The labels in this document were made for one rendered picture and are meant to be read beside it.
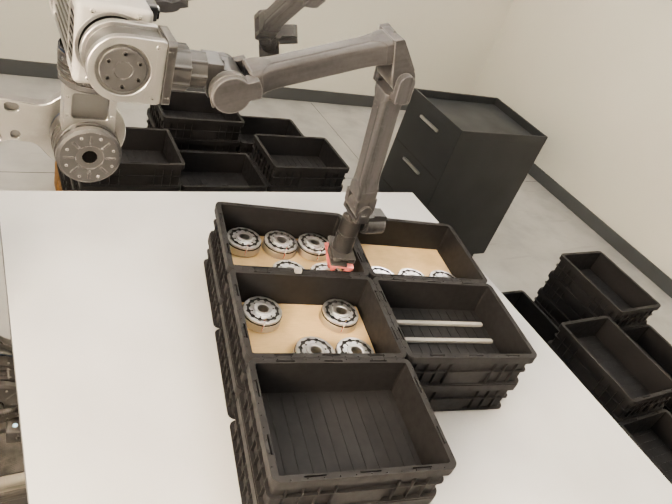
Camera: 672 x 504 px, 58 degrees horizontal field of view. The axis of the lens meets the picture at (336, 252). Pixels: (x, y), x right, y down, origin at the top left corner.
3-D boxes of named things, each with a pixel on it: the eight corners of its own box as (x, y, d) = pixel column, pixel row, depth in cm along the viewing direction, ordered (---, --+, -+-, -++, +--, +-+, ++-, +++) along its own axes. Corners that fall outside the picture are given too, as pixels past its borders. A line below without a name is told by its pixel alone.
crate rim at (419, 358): (405, 364, 148) (409, 357, 147) (368, 282, 170) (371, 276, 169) (535, 363, 164) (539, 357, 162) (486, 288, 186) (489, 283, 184)
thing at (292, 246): (268, 252, 176) (268, 250, 176) (261, 231, 183) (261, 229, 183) (300, 253, 180) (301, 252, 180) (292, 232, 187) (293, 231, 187)
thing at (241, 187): (171, 249, 276) (182, 186, 257) (156, 210, 296) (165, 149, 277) (252, 245, 297) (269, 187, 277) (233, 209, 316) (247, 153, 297)
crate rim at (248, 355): (244, 365, 133) (247, 357, 132) (227, 275, 155) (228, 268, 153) (405, 364, 148) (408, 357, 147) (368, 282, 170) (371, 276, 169)
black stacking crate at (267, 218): (220, 302, 160) (228, 269, 154) (208, 233, 182) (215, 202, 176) (357, 307, 176) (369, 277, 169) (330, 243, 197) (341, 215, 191)
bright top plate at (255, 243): (228, 248, 172) (228, 246, 172) (224, 227, 179) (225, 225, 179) (263, 251, 176) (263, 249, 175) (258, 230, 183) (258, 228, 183)
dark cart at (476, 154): (393, 274, 339) (459, 130, 288) (357, 225, 368) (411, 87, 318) (476, 267, 370) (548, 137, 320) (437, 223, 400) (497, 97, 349)
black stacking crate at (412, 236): (358, 307, 176) (370, 277, 169) (331, 243, 198) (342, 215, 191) (472, 311, 191) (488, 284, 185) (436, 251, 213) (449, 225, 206)
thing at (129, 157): (76, 254, 255) (82, 162, 230) (66, 212, 275) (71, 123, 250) (171, 250, 276) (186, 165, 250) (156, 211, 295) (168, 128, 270)
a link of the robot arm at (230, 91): (400, 12, 129) (423, 34, 123) (395, 68, 140) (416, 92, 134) (195, 55, 118) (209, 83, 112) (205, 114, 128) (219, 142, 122)
